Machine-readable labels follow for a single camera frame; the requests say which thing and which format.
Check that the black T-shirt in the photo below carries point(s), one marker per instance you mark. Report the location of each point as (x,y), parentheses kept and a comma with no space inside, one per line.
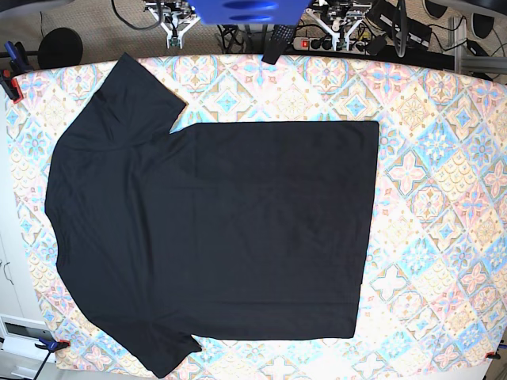
(233,231)

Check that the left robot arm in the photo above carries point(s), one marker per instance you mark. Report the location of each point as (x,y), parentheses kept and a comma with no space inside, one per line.
(344,24)

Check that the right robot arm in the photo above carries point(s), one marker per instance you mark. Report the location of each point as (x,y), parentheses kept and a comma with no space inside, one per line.
(178,17)

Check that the white power strip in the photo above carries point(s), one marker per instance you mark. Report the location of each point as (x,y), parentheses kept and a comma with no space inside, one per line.
(326,45)

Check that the patterned tablecloth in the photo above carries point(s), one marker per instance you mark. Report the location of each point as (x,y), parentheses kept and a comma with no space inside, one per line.
(433,301)

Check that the black round stool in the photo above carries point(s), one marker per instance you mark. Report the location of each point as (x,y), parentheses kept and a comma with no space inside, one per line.
(61,47)

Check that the blue orange clamp lower left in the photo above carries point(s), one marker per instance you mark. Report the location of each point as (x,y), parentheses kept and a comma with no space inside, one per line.
(52,346)

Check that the blue orange clamp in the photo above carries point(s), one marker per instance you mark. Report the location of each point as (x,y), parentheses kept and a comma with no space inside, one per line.
(16,54)
(52,346)

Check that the blue orange clamp upper left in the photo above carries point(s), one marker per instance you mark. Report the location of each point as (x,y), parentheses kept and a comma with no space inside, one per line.
(16,54)

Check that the white cabinet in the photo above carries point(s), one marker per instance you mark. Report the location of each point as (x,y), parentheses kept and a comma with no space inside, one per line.
(18,298)

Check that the orange clamp lower right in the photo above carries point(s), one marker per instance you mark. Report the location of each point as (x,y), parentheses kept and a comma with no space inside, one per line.
(493,355)

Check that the black remote-like bracket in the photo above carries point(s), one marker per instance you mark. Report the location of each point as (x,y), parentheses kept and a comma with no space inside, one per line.
(281,37)

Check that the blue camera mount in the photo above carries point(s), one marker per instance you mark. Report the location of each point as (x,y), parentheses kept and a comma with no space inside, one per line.
(240,12)

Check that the aluminium frame rail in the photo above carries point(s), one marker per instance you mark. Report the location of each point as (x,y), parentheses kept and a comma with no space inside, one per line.
(468,59)

